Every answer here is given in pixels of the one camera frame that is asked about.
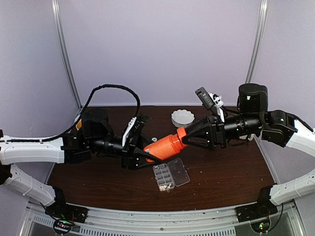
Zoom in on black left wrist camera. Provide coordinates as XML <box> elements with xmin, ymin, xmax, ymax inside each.
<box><xmin>122</xmin><ymin>114</ymin><xmax>149</xmax><ymax>147</ymax></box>

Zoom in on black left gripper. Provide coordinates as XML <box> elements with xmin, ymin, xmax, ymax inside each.
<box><xmin>88</xmin><ymin>132</ymin><xmax>163</xmax><ymax>171</ymax></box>

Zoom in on orange bottle cap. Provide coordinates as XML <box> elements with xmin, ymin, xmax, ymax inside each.
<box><xmin>177</xmin><ymin>127</ymin><xmax>187</xmax><ymax>143</ymax></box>

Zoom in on clear plastic pill organizer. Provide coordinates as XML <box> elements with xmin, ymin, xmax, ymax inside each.
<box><xmin>153</xmin><ymin>158</ymin><xmax>190</xmax><ymax>192</ymax></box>

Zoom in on white pills in organizer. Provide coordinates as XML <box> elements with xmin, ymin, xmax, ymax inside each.
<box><xmin>159</xmin><ymin>183</ymin><xmax>173</xmax><ymax>192</ymax></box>

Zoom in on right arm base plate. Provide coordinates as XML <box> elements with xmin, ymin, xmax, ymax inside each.
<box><xmin>235</xmin><ymin>203</ymin><xmax>278</xmax><ymax>223</ymax></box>

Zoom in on orange pill bottle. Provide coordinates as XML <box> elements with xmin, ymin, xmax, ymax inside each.
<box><xmin>143</xmin><ymin>134</ymin><xmax>188</xmax><ymax>160</ymax></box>

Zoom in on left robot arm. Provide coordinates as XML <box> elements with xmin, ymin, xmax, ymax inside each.
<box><xmin>0</xmin><ymin>109</ymin><xmax>162</xmax><ymax>218</ymax></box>

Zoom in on white fluted ceramic bowl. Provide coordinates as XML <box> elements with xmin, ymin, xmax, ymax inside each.
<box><xmin>171</xmin><ymin>109</ymin><xmax>195</xmax><ymax>128</ymax></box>

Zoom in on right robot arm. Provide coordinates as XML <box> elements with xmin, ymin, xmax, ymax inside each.
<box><xmin>181</xmin><ymin>83</ymin><xmax>315</xmax><ymax>217</ymax></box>

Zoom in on black camera cable left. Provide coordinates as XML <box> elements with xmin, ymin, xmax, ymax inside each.
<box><xmin>41</xmin><ymin>84</ymin><xmax>141</xmax><ymax>143</ymax></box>

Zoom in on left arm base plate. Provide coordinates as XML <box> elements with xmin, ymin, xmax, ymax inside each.
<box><xmin>45</xmin><ymin>203</ymin><xmax>88</xmax><ymax>223</ymax></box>

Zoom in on aluminium frame post right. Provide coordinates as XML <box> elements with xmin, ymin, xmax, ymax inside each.
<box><xmin>245</xmin><ymin>0</ymin><xmax>268</xmax><ymax>84</ymax></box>

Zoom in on aluminium frame post left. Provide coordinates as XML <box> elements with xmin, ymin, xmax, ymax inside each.
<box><xmin>51</xmin><ymin>0</ymin><xmax>82</xmax><ymax>110</ymax></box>

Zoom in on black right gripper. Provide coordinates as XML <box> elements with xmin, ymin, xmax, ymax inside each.
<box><xmin>182</xmin><ymin>113</ymin><xmax>263</xmax><ymax>152</ymax></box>

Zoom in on aluminium frame post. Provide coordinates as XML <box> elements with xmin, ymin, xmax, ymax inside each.
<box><xmin>51</xmin><ymin>0</ymin><xmax>82</xmax><ymax>110</ymax></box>
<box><xmin>245</xmin><ymin>0</ymin><xmax>268</xmax><ymax>84</ymax></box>

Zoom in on floral mug yellow inside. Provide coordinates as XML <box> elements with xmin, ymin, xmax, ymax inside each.
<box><xmin>75</xmin><ymin>119</ymin><xmax>82</xmax><ymax>130</ymax></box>

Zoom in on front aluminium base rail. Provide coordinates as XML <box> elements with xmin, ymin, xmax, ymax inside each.
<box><xmin>17</xmin><ymin>199</ymin><xmax>307</xmax><ymax>236</ymax></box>

